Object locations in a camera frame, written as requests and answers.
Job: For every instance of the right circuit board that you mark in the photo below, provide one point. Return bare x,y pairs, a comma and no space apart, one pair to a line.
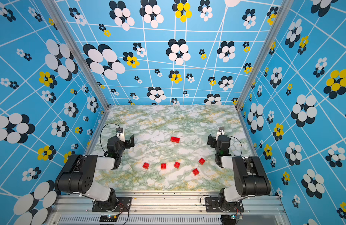
231,219

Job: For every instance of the left aluminium corner post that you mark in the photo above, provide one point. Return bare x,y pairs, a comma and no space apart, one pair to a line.
53,11

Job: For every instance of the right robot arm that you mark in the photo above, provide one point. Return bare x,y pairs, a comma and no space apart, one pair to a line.
250,178

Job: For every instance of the right aluminium corner post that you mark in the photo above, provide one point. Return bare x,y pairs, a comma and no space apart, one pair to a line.
282,14

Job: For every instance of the aluminium corner post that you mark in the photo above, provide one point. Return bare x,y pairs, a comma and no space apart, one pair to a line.
53,11
282,14

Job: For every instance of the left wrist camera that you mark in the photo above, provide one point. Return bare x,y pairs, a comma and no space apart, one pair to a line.
120,134

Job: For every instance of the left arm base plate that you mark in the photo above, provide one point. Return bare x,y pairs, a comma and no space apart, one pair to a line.
118,204

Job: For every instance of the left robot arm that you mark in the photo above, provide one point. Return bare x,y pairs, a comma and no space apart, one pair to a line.
77,176

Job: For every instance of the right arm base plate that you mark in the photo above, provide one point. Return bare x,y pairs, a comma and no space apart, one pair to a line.
216,205

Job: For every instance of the red long lego brick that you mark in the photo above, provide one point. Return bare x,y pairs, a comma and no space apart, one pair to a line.
175,139

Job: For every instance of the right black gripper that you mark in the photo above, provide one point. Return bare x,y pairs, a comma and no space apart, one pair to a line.
212,139

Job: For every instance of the left black circuit board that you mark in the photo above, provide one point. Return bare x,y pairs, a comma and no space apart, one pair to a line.
108,219

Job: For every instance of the aluminium front rail frame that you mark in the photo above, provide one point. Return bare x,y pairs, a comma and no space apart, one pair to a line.
167,208

